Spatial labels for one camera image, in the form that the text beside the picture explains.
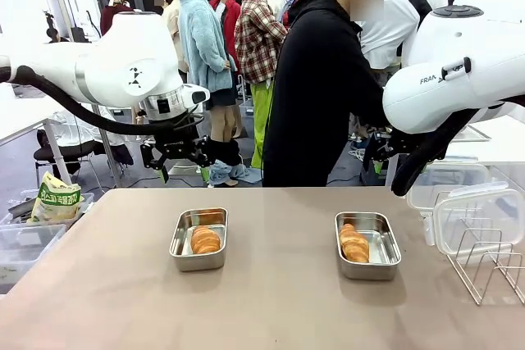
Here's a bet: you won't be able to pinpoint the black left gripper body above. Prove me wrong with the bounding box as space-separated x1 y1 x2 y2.
153 135 201 161

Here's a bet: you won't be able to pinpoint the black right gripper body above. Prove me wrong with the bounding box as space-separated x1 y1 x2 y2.
370 130 416 159

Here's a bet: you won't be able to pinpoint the steel rectangular container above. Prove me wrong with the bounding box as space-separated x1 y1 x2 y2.
168 207 229 273
334 211 403 281

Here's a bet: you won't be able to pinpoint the golden croissant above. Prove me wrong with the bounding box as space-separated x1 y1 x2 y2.
338 222 371 264
189 225 222 255

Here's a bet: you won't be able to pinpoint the lowered blue jeans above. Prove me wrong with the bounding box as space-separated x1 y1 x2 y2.
207 139 249 188

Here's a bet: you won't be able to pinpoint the clear plastic storage container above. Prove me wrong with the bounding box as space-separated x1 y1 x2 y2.
405 157 493 214

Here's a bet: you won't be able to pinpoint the clear plastic clip lid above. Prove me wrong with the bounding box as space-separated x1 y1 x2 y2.
418 209 436 247

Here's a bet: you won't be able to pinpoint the yellow green snack bag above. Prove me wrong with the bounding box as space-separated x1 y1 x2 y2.
27 171 85 224

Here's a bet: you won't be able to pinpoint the mannequin in blue fleece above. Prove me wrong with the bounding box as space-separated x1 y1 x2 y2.
176 0 240 142

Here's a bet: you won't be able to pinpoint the mannequin in white shirt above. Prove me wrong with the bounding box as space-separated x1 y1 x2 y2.
358 0 422 70

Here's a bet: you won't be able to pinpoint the mannequin in cream jacket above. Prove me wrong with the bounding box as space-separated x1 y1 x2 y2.
161 0 189 75

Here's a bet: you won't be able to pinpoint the mannequin in plaid shirt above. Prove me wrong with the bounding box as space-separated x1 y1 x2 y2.
234 0 289 170

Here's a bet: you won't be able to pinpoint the mannequin in red jacket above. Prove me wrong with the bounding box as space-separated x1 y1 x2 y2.
209 0 243 138

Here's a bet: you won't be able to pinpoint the mannequin in dark red sweater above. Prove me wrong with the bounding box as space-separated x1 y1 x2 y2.
100 0 136 35

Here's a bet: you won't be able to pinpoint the seated person in black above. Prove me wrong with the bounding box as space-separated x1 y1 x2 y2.
44 25 71 44

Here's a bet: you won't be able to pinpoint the clear plastic storage bin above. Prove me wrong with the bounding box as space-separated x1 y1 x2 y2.
0 223 69 285

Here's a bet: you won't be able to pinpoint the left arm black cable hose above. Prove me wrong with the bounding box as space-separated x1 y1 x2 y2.
0 65 206 137

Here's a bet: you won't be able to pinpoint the steel wire rack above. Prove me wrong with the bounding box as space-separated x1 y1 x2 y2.
434 190 525 307

